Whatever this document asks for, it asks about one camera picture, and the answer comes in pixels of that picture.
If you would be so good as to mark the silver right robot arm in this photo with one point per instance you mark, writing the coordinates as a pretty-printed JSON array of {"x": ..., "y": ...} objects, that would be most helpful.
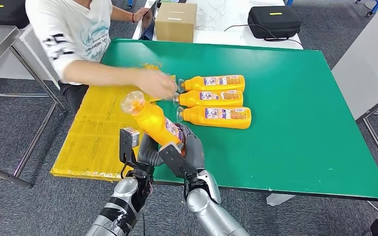
[{"x": 208, "y": 211}]

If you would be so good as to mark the person's right hand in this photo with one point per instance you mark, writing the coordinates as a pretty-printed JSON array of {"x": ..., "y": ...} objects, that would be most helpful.
[{"x": 156, "y": 84}]

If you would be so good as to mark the light grey table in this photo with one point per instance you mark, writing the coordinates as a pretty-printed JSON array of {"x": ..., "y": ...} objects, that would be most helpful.
[{"x": 365, "y": 65}]

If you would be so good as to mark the white table leg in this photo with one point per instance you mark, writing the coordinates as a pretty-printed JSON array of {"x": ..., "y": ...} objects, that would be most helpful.
[{"x": 278, "y": 199}]

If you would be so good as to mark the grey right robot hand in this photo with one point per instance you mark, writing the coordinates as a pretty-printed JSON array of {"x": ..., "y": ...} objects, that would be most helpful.
[{"x": 195, "y": 153}]

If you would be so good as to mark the blue wheeled frame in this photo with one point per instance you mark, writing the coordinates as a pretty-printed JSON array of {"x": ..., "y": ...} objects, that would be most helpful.
[{"x": 376, "y": 5}]

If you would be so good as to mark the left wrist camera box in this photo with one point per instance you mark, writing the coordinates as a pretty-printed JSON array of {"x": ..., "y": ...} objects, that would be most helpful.
[{"x": 128, "y": 143}]

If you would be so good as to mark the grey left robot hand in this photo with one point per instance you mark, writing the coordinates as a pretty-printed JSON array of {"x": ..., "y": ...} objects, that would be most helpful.
[{"x": 150, "y": 153}]

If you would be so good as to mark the person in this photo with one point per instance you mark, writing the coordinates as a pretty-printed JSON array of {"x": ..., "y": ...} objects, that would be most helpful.
[{"x": 75, "y": 29}]

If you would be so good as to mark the brown cardboard box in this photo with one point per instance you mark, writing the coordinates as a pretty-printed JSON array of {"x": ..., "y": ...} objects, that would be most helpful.
[{"x": 176, "y": 24}]

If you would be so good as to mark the orange detergent bottle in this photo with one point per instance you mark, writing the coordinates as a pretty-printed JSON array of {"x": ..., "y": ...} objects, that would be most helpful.
[
  {"x": 221, "y": 122},
  {"x": 153, "y": 122},
  {"x": 215, "y": 102},
  {"x": 215, "y": 88}
]

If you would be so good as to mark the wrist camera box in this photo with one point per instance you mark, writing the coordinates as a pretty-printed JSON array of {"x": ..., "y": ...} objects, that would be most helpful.
[
  {"x": 172, "y": 159},
  {"x": 128, "y": 143}
]

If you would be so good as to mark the black case with yellow label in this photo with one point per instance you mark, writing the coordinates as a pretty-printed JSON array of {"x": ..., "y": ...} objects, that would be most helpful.
[
  {"x": 273, "y": 22},
  {"x": 3, "y": 14}
]

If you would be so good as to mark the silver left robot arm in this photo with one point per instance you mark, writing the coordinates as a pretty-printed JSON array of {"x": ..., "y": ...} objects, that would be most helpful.
[{"x": 123, "y": 198}]

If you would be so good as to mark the yellow taped board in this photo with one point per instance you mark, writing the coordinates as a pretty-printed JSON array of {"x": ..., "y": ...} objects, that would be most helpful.
[{"x": 91, "y": 136}]

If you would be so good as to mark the person's left hand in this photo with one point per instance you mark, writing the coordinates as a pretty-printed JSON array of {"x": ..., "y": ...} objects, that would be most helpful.
[{"x": 140, "y": 14}]

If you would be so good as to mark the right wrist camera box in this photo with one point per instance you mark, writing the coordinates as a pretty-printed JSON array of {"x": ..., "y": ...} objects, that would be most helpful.
[{"x": 172, "y": 159}]

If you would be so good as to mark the white table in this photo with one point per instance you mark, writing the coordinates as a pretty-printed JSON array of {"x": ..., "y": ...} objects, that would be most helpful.
[
  {"x": 228, "y": 37},
  {"x": 16, "y": 70}
]

